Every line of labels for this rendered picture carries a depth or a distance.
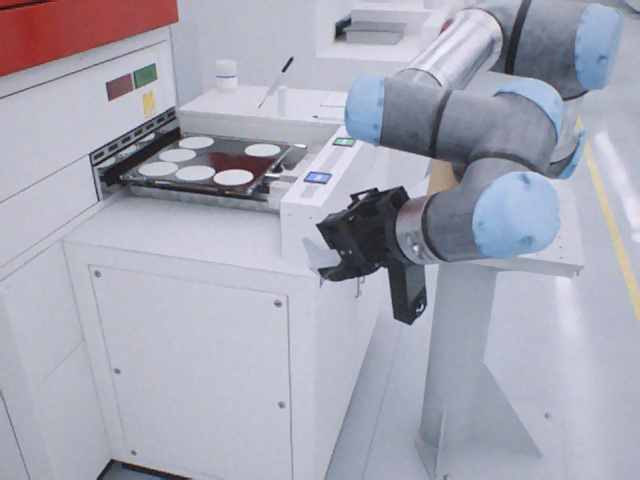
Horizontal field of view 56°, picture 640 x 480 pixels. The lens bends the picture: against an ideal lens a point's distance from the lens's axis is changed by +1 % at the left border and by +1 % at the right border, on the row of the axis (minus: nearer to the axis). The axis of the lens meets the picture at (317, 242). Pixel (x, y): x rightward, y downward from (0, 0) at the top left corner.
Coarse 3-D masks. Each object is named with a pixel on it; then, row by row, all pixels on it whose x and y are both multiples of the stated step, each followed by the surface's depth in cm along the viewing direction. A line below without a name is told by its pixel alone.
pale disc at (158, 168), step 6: (156, 162) 164; (162, 162) 164; (168, 162) 164; (144, 168) 160; (150, 168) 160; (156, 168) 160; (162, 168) 160; (168, 168) 160; (174, 168) 160; (144, 174) 156; (150, 174) 156; (156, 174) 156; (162, 174) 156
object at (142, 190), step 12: (132, 192) 163; (144, 192) 162; (156, 192) 161; (168, 192) 160; (180, 192) 159; (192, 192) 158; (204, 192) 158; (216, 204) 157; (228, 204) 156; (240, 204) 155; (252, 204) 154; (264, 204) 153
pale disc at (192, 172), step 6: (186, 168) 160; (192, 168) 160; (198, 168) 160; (204, 168) 160; (210, 168) 160; (180, 174) 156; (186, 174) 156; (192, 174) 156; (198, 174) 156; (204, 174) 156; (210, 174) 156
